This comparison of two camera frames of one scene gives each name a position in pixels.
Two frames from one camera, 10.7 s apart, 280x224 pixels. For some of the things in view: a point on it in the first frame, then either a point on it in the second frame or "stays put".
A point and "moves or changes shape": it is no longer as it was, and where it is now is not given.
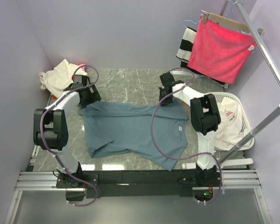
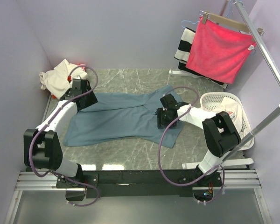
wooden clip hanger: x=229 y=22 stays put
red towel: x=220 y=51 stays put
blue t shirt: x=157 y=133 moves or changes shape
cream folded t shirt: x=57 y=80 stays put
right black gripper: x=161 y=89 -> x=160 y=112
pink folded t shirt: x=81 y=65 stays put
